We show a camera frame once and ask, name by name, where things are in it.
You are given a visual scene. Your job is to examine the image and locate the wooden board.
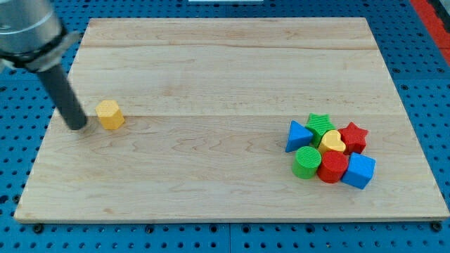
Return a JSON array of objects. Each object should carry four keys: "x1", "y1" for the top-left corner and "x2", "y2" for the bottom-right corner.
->
[{"x1": 14, "y1": 18, "x2": 449, "y2": 224}]

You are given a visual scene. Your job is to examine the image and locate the yellow hexagon block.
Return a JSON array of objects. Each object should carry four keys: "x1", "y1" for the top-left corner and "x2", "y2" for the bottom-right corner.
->
[{"x1": 96, "y1": 100, "x2": 125, "y2": 130}]

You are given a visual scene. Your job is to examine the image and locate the blue triangle block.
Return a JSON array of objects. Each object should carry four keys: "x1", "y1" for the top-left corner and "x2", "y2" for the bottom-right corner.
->
[{"x1": 285, "y1": 120, "x2": 314, "y2": 153}]

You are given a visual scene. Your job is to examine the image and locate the green star block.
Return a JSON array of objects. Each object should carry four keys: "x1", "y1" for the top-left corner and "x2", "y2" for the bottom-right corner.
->
[{"x1": 305, "y1": 113, "x2": 335, "y2": 148}]

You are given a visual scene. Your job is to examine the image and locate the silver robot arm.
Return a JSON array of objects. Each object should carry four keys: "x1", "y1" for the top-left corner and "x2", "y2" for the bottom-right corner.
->
[{"x1": 1, "y1": 0, "x2": 87, "y2": 130}]

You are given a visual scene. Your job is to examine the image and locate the red cylinder block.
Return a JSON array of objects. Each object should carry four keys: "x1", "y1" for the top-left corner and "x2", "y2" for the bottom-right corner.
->
[{"x1": 317, "y1": 151, "x2": 349, "y2": 183}]

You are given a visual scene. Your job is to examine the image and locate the red star block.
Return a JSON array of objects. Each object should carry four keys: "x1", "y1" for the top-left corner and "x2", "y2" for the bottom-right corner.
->
[{"x1": 338, "y1": 122, "x2": 368, "y2": 155}]

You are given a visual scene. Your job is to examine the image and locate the blue cube block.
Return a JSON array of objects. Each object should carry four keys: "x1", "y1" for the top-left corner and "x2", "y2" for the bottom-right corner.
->
[{"x1": 341, "y1": 153, "x2": 376, "y2": 190}]

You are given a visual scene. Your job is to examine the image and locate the yellow heart block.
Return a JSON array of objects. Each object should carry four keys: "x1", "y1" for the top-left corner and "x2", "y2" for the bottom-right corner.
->
[{"x1": 318, "y1": 130, "x2": 347, "y2": 154}]

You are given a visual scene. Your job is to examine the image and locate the green cylinder block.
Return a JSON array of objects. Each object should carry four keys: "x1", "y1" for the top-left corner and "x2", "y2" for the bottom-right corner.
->
[{"x1": 292, "y1": 146, "x2": 322, "y2": 179}]

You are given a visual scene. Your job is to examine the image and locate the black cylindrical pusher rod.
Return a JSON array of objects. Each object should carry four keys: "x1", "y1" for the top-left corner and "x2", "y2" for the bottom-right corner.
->
[{"x1": 37, "y1": 64, "x2": 87, "y2": 130}]

